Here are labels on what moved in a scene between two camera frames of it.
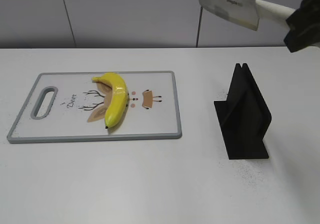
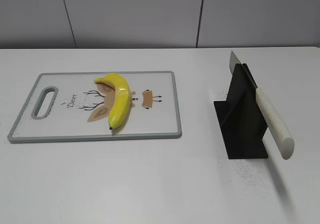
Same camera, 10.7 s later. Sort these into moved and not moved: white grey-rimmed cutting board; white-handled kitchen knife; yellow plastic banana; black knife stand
Moved: white-handled kitchen knife; yellow plastic banana
Not moved: white grey-rimmed cutting board; black knife stand
